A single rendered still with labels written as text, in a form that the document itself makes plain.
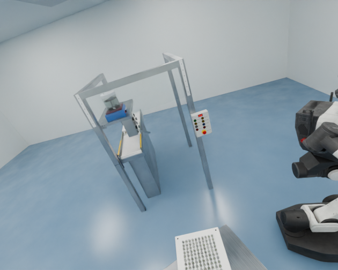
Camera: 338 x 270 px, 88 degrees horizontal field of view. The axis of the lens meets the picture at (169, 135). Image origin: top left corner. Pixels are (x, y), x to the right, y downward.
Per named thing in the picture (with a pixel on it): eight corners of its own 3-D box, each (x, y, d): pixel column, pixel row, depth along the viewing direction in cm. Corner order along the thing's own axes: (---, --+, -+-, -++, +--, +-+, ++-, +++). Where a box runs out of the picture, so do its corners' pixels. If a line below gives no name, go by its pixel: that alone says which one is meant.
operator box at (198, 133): (212, 132, 190) (207, 111, 177) (197, 137, 190) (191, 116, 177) (210, 130, 195) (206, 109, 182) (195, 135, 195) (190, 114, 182)
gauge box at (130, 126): (138, 134, 191) (131, 118, 181) (129, 137, 191) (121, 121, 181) (138, 126, 210) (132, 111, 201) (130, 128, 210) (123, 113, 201)
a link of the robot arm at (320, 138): (324, 159, 90) (301, 140, 97) (332, 156, 94) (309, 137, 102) (345, 143, 82) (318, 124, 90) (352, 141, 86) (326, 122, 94)
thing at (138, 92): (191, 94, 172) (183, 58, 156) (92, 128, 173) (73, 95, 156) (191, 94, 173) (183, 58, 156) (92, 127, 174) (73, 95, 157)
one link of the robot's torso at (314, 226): (310, 234, 145) (312, 224, 139) (299, 212, 162) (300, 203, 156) (340, 233, 140) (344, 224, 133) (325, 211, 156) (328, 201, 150)
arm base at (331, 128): (318, 158, 92) (298, 142, 98) (327, 152, 99) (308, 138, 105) (344, 137, 82) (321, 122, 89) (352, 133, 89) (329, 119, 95)
